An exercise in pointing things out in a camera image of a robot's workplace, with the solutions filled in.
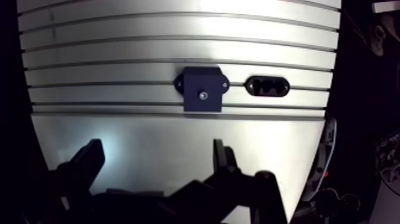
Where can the steel bolt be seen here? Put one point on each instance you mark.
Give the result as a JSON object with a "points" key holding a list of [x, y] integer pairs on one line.
{"points": [[203, 95]]}

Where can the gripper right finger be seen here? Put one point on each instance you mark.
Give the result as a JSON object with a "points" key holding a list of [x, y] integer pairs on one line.
{"points": [[232, 184]]}

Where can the dark blue-grey block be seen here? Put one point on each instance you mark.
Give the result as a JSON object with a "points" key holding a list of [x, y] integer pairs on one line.
{"points": [[202, 89]]}

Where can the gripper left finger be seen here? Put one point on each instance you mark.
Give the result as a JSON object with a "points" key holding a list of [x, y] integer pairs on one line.
{"points": [[82, 169]]}

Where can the black oval holder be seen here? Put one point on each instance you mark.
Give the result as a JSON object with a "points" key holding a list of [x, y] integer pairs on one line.
{"points": [[267, 86]]}

